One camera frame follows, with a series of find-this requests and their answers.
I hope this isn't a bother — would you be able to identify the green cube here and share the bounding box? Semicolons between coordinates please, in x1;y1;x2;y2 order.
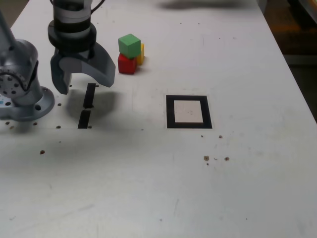
117;34;142;60

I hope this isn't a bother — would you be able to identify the black tape strip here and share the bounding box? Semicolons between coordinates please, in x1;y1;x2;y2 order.
77;83;97;129

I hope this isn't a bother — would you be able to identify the red cube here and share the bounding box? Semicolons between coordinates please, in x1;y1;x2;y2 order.
117;53;138;74

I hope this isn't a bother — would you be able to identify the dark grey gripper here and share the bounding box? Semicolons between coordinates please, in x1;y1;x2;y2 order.
50;42;116;95

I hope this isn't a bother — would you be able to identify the yellow cube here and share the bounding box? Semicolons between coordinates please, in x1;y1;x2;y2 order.
135;43;145;66

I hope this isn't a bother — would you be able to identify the black tape square outline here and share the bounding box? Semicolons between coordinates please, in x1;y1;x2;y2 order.
165;95;213;129

